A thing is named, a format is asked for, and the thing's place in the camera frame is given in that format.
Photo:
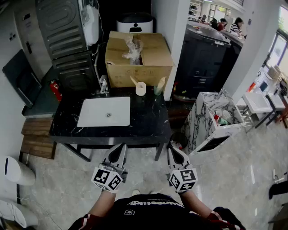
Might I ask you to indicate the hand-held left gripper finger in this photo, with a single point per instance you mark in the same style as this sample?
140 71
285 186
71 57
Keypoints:
108 156
124 157

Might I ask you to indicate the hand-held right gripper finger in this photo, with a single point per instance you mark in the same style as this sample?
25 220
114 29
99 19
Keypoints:
187 160
171 159

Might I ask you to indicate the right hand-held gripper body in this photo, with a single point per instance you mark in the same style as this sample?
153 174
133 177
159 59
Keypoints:
184 179

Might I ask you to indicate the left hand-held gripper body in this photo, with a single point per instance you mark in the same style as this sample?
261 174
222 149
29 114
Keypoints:
105 177

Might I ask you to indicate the beige cup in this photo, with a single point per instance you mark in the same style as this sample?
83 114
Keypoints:
141 91

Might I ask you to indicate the green translucent cup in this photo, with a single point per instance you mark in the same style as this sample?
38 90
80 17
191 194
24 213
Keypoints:
157 91

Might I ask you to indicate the person's right forearm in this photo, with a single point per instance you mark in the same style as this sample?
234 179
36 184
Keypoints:
193 203

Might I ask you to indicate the person's left forearm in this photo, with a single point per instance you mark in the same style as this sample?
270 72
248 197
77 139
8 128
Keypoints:
103 203

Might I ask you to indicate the black round bin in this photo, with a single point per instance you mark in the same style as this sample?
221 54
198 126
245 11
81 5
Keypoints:
178 138

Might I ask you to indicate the person's white shoe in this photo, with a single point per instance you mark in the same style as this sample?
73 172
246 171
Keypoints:
136 192

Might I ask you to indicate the white marble sink cabinet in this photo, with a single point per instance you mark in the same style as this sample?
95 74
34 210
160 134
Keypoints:
202 121

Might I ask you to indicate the white rectangular sink basin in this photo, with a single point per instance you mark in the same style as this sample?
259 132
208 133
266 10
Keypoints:
96 112

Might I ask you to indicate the black marble washstand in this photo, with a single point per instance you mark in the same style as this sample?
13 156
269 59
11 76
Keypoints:
148 116

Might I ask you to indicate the person's black red-striped shirt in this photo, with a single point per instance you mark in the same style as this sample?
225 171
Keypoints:
153 215

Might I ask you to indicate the mint green mug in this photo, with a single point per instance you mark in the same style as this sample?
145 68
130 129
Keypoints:
223 122

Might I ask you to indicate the red mug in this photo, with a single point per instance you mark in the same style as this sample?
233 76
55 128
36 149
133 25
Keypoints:
217 116

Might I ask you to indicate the white mug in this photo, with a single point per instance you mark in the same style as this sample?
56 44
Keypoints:
226 114

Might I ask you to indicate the round dark tray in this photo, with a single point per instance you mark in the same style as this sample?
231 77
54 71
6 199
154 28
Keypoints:
183 97

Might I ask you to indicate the chrome basin faucet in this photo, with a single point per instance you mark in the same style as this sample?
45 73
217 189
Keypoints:
221 93
103 84

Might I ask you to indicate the wooden pallet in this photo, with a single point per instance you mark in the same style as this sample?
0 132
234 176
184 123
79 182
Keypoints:
37 139

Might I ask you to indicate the chrome towel rack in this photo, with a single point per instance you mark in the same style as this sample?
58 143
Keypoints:
247 116

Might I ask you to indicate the dark stone platform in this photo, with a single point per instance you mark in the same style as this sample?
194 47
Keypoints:
45 103

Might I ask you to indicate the red fire extinguisher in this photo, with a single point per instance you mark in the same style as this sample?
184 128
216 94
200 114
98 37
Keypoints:
56 89

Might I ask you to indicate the white fixture with black slot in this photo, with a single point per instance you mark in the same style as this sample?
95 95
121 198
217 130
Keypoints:
18 170

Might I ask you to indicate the black ribbed metal appliance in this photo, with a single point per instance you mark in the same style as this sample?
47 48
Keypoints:
74 72

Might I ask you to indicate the white display basin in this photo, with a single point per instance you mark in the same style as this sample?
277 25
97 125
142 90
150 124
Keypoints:
276 101
257 102

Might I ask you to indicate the black cloth item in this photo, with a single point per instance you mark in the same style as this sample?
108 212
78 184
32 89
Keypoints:
279 191

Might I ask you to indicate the white ceramic toilet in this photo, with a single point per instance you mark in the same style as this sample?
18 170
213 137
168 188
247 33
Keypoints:
15 213

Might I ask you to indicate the orange bottle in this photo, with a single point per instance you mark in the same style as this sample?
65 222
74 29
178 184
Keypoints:
252 87

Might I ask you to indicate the black top-load washing machine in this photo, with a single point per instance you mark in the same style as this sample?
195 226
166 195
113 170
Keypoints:
200 58

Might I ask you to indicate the brown cardboard box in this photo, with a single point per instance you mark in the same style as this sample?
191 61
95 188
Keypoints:
157 54

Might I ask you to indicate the clear plastic bag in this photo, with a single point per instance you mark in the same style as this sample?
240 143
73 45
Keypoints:
133 49

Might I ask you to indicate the beige woven baskets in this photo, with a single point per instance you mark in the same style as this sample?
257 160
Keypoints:
274 73

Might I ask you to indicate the white plastic device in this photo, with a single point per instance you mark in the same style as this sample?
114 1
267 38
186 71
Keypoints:
91 24

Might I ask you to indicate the white appliance with black lid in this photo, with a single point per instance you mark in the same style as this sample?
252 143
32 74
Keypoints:
135 24

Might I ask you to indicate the grey ribbed metal appliance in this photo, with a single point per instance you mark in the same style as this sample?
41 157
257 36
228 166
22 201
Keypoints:
60 27

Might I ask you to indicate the grey door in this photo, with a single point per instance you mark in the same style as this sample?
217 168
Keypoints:
33 33

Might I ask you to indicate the blue wall sign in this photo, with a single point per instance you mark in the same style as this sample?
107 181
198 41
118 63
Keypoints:
250 23

